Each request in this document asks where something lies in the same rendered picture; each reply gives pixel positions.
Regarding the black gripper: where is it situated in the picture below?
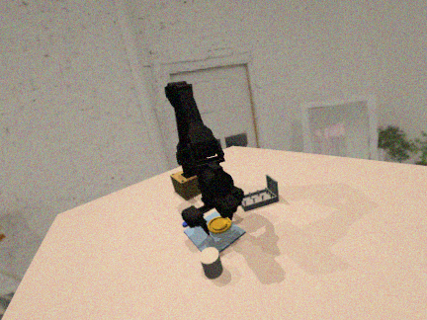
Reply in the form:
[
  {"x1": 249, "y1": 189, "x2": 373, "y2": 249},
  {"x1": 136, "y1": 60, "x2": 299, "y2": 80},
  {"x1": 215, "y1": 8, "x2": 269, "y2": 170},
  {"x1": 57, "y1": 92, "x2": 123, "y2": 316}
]
[{"x1": 181, "y1": 185, "x2": 245, "y2": 235}]

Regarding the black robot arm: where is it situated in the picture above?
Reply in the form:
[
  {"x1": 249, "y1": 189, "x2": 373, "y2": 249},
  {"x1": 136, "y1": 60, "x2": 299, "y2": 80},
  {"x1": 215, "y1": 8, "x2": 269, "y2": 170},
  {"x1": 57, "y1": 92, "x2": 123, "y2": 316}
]
[{"x1": 164, "y1": 81, "x2": 243, "y2": 218}]

